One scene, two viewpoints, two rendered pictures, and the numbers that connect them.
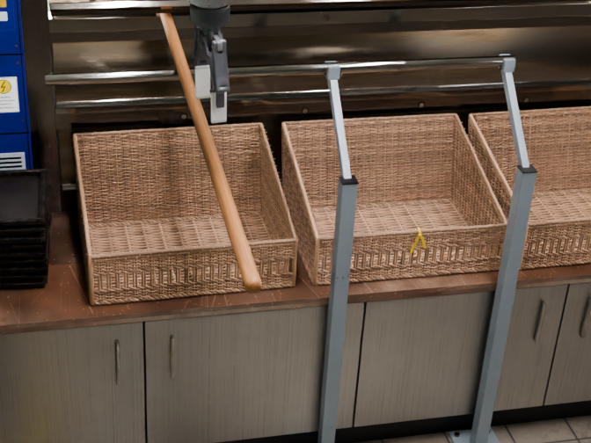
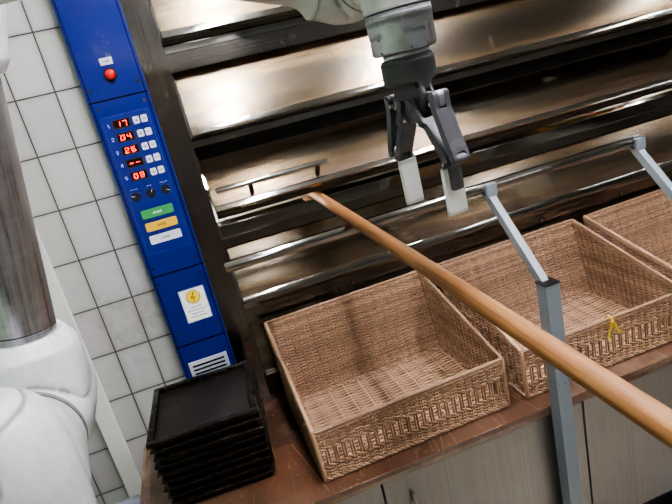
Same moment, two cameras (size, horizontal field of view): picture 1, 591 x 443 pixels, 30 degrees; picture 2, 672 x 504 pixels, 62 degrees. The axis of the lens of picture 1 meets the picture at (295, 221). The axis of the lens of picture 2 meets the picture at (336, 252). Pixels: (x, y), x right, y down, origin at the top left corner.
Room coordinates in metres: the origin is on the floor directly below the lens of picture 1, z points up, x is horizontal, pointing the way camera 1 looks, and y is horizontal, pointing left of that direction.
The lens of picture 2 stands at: (1.18, 0.31, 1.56)
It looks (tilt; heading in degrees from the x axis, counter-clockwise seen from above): 18 degrees down; 2
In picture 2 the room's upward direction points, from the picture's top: 14 degrees counter-clockwise
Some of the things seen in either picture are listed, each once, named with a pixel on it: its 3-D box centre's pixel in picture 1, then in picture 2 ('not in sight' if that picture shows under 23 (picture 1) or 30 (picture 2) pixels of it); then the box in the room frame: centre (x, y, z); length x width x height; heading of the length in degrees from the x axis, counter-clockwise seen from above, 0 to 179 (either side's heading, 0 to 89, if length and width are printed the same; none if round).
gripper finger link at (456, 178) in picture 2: (221, 97); (458, 171); (1.92, 0.15, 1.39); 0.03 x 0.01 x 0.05; 21
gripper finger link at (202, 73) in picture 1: (202, 82); (411, 181); (2.04, 0.20, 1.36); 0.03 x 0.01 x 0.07; 111
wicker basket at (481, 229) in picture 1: (389, 193); (552, 296); (2.79, -0.27, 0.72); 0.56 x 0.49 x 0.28; 104
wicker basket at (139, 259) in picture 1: (181, 207); (378, 360); (2.64, 0.32, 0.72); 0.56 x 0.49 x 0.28; 105
